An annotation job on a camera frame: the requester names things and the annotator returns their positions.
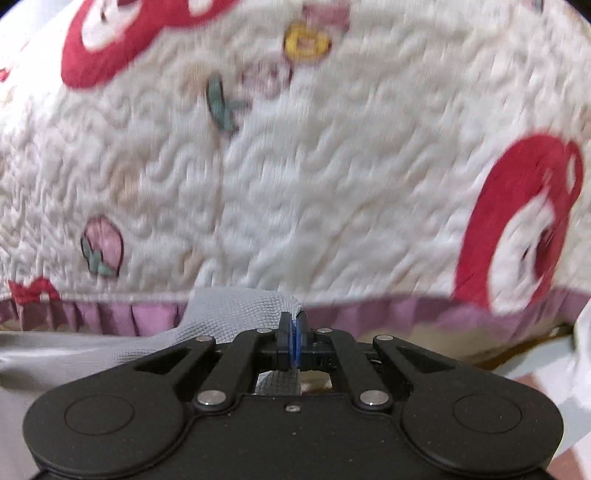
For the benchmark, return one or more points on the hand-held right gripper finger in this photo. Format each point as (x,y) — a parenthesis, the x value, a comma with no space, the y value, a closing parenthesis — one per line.
(292,346)
(300,346)

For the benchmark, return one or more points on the grey ribbed garment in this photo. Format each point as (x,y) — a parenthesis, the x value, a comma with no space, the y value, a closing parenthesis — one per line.
(221,318)

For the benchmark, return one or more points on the white bear print quilt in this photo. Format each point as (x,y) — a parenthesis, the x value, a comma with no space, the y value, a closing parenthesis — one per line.
(323,184)

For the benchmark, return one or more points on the beige bed frame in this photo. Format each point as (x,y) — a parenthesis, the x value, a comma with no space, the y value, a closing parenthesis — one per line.
(461,344)

